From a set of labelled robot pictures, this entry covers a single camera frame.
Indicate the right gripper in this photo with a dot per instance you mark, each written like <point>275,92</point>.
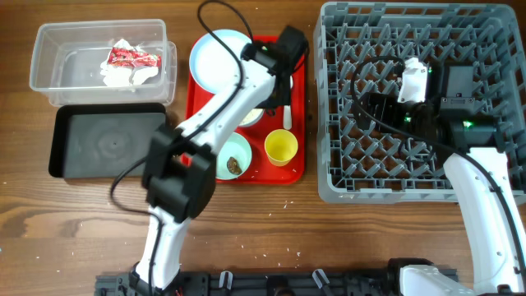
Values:
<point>386,104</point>

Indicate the red serving tray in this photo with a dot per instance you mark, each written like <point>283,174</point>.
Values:
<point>261,171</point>

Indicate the black plastic tray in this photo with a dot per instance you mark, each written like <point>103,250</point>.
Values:
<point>101,140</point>

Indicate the yellow plastic cup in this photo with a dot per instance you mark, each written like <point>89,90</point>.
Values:
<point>280,146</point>

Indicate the white napkin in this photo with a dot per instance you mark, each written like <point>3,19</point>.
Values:
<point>126,76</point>

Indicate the grey dishwasher rack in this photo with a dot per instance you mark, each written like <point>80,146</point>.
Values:
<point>354,47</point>

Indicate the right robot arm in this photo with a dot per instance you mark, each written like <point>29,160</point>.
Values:
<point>436,105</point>

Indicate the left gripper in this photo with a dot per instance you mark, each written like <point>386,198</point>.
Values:
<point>284,99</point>

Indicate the brown food scrap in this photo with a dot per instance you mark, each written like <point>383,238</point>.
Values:
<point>233,166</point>

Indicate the large white plate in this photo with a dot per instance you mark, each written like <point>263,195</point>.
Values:
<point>211,65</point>

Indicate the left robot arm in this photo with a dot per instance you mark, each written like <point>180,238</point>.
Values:
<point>180,168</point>

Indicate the white bowl with rice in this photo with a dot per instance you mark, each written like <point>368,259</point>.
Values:
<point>252,118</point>

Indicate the clear plastic bin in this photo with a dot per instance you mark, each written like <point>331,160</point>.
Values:
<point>68,60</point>

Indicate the mint green bowl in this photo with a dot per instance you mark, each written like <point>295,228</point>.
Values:
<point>238,147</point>

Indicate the red snack wrapper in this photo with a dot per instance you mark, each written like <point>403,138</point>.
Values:
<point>132,58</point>

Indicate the white plastic spoon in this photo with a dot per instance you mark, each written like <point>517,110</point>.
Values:
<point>287,117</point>

